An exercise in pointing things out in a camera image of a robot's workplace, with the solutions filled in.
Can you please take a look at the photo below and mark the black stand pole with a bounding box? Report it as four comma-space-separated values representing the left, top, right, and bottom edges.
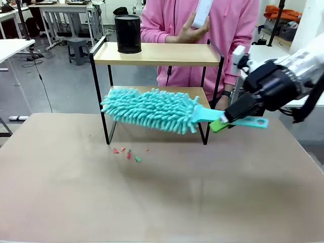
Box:
267, 0, 285, 47

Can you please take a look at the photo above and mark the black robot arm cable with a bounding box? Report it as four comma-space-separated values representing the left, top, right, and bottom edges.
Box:
279, 74, 324, 124

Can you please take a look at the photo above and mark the teal chenille duster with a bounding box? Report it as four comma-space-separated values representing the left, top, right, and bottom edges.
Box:
100, 87, 269, 135

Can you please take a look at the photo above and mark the black mesh pen holder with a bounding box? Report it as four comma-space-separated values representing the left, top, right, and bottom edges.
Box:
114, 14, 143, 55

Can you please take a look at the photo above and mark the person right hand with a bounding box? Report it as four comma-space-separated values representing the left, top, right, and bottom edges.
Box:
177, 17, 211, 44

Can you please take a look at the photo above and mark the orange cloth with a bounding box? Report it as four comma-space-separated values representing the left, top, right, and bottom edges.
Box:
263, 4, 304, 21

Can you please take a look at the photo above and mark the white framed work table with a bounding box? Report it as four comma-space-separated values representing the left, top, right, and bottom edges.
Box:
39, 2, 98, 49

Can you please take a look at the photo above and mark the person right forearm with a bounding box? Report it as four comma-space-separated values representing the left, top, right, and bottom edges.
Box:
140, 25, 182, 44

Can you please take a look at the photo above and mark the grey plastic stool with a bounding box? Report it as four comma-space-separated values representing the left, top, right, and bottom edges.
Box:
66, 38, 91, 66

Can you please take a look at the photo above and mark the black hanging desk cable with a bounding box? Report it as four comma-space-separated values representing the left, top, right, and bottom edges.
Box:
28, 49, 53, 113

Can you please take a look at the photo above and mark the person left hand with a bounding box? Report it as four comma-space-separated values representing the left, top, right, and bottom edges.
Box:
214, 96, 230, 112

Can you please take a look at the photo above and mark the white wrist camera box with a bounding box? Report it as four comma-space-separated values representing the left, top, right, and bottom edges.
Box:
231, 46, 254, 76

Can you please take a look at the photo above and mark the white rectangular box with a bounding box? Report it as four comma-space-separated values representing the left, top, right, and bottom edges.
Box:
190, 0, 213, 29

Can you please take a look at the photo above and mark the black metal wooden shelf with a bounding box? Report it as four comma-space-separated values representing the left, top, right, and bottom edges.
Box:
89, 36, 225, 146

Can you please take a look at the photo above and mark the person pink hoodie torso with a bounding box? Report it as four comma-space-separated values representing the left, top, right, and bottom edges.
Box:
140, 0, 260, 107

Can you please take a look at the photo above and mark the white desk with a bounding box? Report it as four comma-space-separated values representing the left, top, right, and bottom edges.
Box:
0, 38, 36, 113

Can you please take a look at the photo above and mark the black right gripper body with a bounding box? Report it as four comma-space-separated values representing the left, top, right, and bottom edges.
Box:
244, 60, 302, 112

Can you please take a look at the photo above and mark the white side table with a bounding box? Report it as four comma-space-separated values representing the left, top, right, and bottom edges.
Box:
236, 43, 294, 107

